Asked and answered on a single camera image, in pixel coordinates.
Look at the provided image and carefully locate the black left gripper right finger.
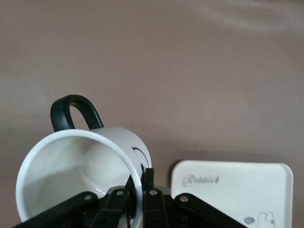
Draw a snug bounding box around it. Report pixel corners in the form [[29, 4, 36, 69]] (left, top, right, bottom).
[[142, 167, 250, 228]]

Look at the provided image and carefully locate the brown table cover sheet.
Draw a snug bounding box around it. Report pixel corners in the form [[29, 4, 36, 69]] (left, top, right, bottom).
[[0, 0, 304, 228]]

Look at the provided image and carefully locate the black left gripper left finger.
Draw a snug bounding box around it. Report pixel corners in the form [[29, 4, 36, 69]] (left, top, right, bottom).
[[16, 175, 137, 228]]

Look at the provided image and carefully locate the cream tray with rabbit print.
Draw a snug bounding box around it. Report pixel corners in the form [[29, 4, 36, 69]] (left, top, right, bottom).
[[171, 159, 294, 228]]

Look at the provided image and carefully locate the white smiley cup black handle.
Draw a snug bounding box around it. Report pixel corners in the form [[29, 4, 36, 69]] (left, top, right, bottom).
[[15, 94, 152, 226]]

